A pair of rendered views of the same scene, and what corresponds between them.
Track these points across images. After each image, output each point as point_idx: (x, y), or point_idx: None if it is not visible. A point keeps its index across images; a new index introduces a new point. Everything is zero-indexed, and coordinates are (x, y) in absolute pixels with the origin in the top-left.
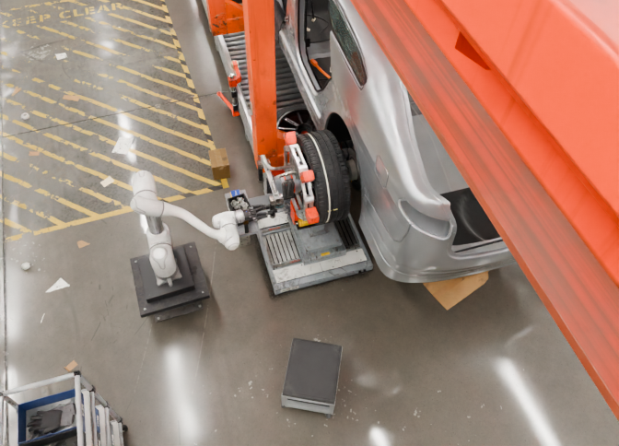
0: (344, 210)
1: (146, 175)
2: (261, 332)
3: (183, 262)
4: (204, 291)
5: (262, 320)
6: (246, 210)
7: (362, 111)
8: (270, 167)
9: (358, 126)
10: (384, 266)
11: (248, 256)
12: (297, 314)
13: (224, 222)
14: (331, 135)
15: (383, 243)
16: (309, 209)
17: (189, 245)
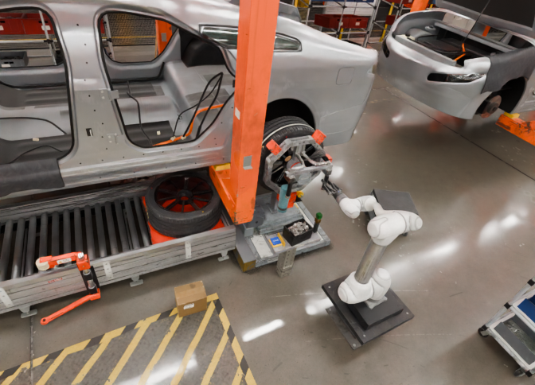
0: None
1: (381, 215)
2: (361, 252)
3: None
4: None
5: (352, 252)
6: (337, 192)
7: (310, 61)
8: (303, 164)
9: (308, 77)
10: (349, 134)
11: (298, 266)
12: (339, 231)
13: (357, 203)
14: (278, 118)
15: (350, 119)
16: None
17: (328, 288)
